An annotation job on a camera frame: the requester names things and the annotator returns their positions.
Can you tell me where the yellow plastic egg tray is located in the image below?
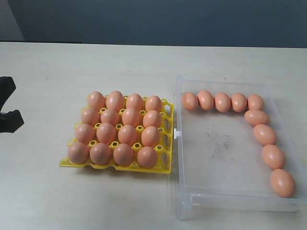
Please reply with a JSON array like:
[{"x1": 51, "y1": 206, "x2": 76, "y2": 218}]
[{"x1": 59, "y1": 98, "x2": 174, "y2": 174}]

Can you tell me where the clear plastic container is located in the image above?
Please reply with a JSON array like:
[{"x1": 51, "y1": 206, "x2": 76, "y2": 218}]
[{"x1": 172, "y1": 75, "x2": 307, "y2": 220}]

